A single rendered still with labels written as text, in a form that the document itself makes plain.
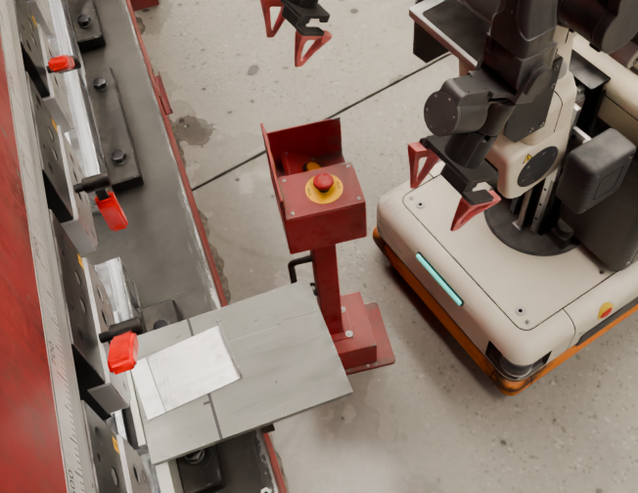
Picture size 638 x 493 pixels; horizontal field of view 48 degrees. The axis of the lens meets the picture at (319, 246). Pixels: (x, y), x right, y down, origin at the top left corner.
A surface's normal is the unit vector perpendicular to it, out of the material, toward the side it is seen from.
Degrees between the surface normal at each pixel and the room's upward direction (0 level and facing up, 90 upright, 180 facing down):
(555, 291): 0
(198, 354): 0
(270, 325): 0
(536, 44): 90
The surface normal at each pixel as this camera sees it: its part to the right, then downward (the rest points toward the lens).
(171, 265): -0.07, -0.55
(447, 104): -0.78, 0.18
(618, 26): 0.55, 0.68
